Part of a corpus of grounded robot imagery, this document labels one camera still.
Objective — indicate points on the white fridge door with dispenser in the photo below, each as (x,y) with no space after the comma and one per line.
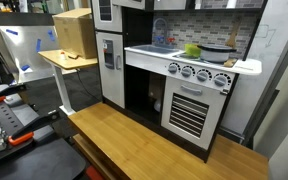
(112,87)

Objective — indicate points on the white toy oven door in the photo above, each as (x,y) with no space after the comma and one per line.
(214,133)

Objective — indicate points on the white freezer door with chalkboard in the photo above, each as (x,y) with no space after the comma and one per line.
(95,24)

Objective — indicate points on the grey stove knob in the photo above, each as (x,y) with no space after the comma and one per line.
(173,68)
(186,71)
(220,80)
(202,75)

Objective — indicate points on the grey toy sink basin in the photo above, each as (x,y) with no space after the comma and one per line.
(154,49)

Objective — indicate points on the green toy vegetable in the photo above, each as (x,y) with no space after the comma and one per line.
(192,50)

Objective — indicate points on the grey toy faucet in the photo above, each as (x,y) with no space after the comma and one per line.
(154,28)

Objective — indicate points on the toy play kitchen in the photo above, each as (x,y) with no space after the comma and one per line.
(137,26)

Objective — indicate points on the wooden desk with white leg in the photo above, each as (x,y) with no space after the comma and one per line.
(71,62)

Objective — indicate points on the grey cooking pot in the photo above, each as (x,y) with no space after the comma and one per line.
(215,55)

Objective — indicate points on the large cardboard box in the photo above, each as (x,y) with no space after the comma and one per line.
(77,33)

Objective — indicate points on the small bottle with red cap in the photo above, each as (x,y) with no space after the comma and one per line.
(63,56)

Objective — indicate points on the small wooden piece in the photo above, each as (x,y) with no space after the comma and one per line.
(230,62)

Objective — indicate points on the wooden spatula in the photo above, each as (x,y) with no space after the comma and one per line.
(232,40)

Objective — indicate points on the blue tape strip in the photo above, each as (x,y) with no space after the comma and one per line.
(51,35)
(11,32)
(38,45)
(25,67)

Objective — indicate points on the large whiteboard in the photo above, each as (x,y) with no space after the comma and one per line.
(267,86)

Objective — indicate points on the black mat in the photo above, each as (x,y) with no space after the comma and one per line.
(44,163)

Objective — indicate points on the metal panel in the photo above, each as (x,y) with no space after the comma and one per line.
(20,53)

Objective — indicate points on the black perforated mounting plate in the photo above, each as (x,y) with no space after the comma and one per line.
(4,115)

